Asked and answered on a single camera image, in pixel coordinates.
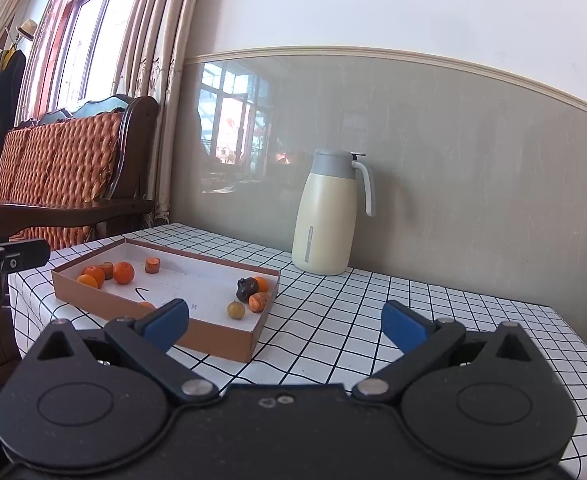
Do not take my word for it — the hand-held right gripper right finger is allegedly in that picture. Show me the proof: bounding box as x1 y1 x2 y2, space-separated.
351 300 547 404

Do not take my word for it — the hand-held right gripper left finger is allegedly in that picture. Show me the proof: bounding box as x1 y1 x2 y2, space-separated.
23 298 220 404

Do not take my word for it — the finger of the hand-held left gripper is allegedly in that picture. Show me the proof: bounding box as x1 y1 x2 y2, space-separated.
0 238 51 274

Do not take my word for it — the shallow brown cardboard box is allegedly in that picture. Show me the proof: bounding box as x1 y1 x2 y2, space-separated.
52 238 281 364

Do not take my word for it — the dark purple fruit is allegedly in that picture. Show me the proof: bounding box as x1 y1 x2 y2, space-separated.
236 278 260 302

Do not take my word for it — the white black checked tablecloth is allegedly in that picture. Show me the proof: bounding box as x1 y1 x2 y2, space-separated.
7 222 587 480

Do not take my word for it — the wooden chair, orange cushion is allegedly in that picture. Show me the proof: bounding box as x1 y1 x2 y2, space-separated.
0 112 124 251

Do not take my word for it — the cream thermos jug grey lid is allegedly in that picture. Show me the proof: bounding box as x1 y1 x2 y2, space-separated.
292 148 377 276

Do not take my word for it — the pink sheer curtain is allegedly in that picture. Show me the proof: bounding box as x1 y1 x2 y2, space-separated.
16 0 96 126

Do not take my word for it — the window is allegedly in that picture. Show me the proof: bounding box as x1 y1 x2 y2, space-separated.
56 0 149 116

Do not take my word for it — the beige patterned curtain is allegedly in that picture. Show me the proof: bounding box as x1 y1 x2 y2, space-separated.
118 0 206 233

